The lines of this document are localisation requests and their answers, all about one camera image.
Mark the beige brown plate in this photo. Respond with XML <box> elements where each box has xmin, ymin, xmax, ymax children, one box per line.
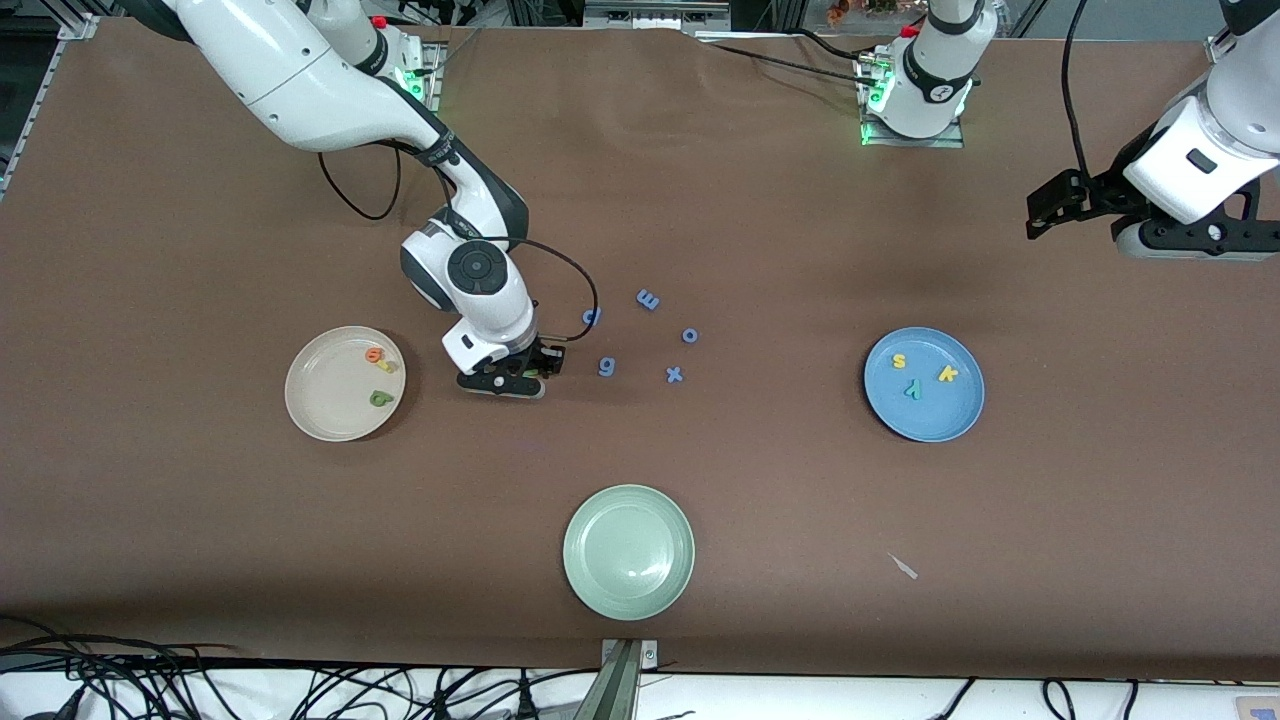
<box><xmin>284</xmin><ymin>325</ymin><xmax>407</xmax><ymax>443</ymax></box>

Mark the pale green plate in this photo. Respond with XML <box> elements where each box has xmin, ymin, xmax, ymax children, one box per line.
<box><xmin>562</xmin><ymin>484</ymin><xmax>696</xmax><ymax>622</ymax></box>

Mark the blue plate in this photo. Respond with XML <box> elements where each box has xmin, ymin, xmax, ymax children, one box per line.
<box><xmin>864</xmin><ymin>326</ymin><xmax>986</xmax><ymax>443</ymax></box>

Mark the brown paper table cover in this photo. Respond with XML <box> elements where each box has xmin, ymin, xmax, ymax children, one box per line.
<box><xmin>0</xmin><ymin>15</ymin><xmax>1280</xmax><ymax>683</ymax></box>

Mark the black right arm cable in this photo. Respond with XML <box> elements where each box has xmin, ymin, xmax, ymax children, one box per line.
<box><xmin>317</xmin><ymin>138</ymin><xmax>600</xmax><ymax>347</ymax></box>

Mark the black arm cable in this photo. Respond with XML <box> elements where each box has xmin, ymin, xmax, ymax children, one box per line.
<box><xmin>317</xmin><ymin>138</ymin><xmax>600</xmax><ymax>347</ymax></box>
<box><xmin>1061</xmin><ymin>0</ymin><xmax>1098</xmax><ymax>183</ymax></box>

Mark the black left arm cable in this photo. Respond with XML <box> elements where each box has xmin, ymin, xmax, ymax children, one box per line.
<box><xmin>1061</xmin><ymin>0</ymin><xmax>1098</xmax><ymax>183</ymax></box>

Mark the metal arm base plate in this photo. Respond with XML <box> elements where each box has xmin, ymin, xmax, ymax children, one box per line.
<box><xmin>858</xmin><ymin>52</ymin><xmax>967</xmax><ymax>150</ymax></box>
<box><xmin>398</xmin><ymin>40</ymin><xmax>443</xmax><ymax>113</ymax></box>

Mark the black cable on table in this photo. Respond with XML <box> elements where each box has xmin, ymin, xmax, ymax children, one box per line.
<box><xmin>690</xmin><ymin>28</ymin><xmax>883</xmax><ymax>89</ymax></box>

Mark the grey metal table bracket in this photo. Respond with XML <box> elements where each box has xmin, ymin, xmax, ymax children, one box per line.
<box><xmin>598</xmin><ymin>638</ymin><xmax>660</xmax><ymax>720</ymax></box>

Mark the aluminium frame rail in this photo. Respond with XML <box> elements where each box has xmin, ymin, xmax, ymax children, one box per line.
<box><xmin>583</xmin><ymin>0</ymin><xmax>733</xmax><ymax>33</ymax></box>

